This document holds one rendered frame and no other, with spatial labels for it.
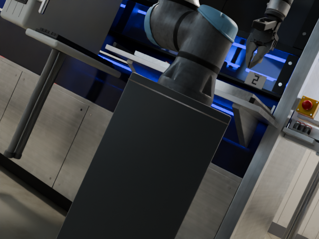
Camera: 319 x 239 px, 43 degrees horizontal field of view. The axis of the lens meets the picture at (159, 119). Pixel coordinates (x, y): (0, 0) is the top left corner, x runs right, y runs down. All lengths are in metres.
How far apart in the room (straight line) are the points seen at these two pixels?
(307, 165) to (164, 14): 3.55
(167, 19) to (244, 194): 0.96
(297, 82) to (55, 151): 1.30
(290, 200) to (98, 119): 2.81
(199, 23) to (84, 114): 1.29
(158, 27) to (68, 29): 0.93
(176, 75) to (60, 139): 1.38
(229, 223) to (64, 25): 1.16
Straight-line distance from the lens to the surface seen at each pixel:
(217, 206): 1.84
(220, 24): 1.01
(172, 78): 0.98
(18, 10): 1.88
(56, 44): 1.65
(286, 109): 1.80
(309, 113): 1.78
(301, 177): 4.49
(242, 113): 1.54
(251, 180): 1.80
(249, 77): 1.86
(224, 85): 1.48
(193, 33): 1.02
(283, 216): 4.52
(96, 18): 2.09
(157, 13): 1.13
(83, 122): 2.20
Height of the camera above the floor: 0.75
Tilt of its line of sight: 2 degrees down
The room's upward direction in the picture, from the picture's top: 25 degrees clockwise
